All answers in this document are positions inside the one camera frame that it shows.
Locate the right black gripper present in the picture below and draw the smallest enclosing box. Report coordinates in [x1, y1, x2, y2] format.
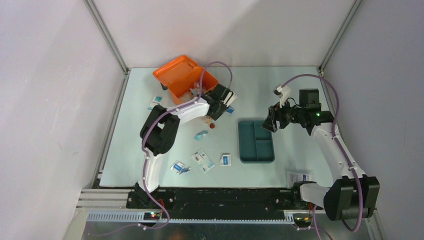
[260, 96, 305, 133]

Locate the clear bag of swabs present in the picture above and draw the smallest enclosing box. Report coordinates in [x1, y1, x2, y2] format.
[202, 116, 214, 125]

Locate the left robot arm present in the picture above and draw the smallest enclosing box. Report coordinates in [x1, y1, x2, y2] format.
[138, 83, 238, 208]

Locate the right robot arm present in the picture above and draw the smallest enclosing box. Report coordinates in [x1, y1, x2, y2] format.
[261, 86, 380, 221]

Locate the orange medicine box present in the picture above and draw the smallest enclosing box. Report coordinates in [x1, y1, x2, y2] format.
[152, 55, 204, 105]

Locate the small blue white sachet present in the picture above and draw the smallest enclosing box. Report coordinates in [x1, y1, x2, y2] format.
[226, 106, 234, 114]

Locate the teal divided tray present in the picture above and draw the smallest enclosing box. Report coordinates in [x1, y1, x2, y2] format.
[237, 119, 275, 164]

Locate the teal crumpled wrapper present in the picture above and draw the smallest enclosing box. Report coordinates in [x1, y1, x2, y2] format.
[194, 130, 209, 141]

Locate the white teal packet left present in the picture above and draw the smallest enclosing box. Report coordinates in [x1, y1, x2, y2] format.
[147, 95, 163, 111]

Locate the white leaflet near base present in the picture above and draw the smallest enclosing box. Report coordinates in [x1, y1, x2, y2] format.
[286, 171, 313, 188]

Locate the blue white alcohol pad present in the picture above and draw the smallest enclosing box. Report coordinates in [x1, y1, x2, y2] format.
[220, 154, 231, 167]

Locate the long white teal packet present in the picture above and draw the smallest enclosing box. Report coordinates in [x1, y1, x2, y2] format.
[191, 149, 215, 173]

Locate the crumpled blue white sachet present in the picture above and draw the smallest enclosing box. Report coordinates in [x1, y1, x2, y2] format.
[170, 160, 191, 175]

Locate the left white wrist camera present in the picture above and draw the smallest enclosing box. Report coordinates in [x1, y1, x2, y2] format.
[221, 89, 238, 107]

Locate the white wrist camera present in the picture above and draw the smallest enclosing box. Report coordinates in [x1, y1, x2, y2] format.
[221, 89, 238, 107]
[272, 84, 291, 108]

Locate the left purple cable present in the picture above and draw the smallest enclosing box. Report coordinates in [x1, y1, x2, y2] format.
[141, 61, 233, 230]

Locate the purple cable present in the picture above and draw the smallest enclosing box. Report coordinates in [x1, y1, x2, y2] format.
[281, 73, 365, 240]
[141, 61, 233, 230]

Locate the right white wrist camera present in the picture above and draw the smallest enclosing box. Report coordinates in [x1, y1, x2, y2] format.
[272, 84, 291, 108]

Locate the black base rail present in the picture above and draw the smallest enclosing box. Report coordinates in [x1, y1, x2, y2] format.
[126, 186, 311, 221]

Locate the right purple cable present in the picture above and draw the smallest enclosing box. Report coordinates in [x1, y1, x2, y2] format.
[281, 73, 365, 240]

